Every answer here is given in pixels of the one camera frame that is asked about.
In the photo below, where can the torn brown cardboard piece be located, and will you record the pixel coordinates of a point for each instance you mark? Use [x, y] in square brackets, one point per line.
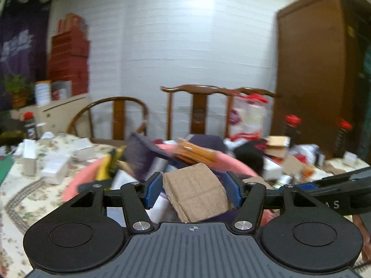
[197, 191]

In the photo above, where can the yellow plastic item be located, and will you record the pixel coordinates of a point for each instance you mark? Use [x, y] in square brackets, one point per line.
[105, 168]

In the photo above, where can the brown wooden wardrobe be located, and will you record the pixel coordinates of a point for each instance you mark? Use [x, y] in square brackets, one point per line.
[313, 63]

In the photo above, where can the round-backed wooden chair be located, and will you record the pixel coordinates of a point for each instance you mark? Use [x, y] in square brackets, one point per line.
[118, 115]

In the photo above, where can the straight-backed wooden chair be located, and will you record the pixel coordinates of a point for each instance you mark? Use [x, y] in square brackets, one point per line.
[200, 113]

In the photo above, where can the floral tablecloth desktop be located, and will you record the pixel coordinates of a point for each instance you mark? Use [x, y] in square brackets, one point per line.
[29, 208]

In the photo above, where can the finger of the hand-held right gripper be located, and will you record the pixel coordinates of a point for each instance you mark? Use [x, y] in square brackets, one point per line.
[342, 179]

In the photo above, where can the stack of red boxes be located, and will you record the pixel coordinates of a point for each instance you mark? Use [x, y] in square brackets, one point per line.
[68, 63]

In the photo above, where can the red and white box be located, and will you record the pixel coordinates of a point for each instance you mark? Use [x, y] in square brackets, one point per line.
[61, 90]

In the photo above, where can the small jar with red lid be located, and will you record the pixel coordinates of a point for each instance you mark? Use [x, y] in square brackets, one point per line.
[30, 127]

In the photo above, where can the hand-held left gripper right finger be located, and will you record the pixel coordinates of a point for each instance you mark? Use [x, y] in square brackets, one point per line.
[233, 191]

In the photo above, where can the dark bottle with red cap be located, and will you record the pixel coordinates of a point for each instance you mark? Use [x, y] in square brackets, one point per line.
[342, 139]
[291, 133]

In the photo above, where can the small open cardboard box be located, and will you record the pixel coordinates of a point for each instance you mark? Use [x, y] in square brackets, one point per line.
[276, 146]

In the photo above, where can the pack of paper cups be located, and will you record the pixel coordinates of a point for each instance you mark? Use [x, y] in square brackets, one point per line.
[249, 115]

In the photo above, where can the green sheet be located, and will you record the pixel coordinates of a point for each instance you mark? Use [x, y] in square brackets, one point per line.
[5, 169]

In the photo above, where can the white canister with orange lid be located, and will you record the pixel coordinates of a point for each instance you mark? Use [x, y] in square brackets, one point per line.
[43, 92]

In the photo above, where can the dark purple box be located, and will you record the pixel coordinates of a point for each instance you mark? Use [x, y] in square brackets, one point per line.
[207, 143]

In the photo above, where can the black cloth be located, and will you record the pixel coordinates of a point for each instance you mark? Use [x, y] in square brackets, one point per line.
[249, 156]

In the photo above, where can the white cabinet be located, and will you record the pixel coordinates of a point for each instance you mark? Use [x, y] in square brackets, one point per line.
[66, 107]

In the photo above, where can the pink plastic basin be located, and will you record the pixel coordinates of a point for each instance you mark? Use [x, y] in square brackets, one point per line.
[84, 179]

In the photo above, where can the orange packet of sticks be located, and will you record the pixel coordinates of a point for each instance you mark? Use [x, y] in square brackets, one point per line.
[197, 153]

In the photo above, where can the purple wall banner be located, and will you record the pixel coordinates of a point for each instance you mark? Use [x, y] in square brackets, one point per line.
[20, 43]

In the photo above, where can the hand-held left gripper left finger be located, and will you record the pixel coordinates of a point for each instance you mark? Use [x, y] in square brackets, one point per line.
[152, 191]

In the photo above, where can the potted green plant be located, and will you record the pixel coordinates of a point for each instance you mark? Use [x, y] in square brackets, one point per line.
[17, 91]

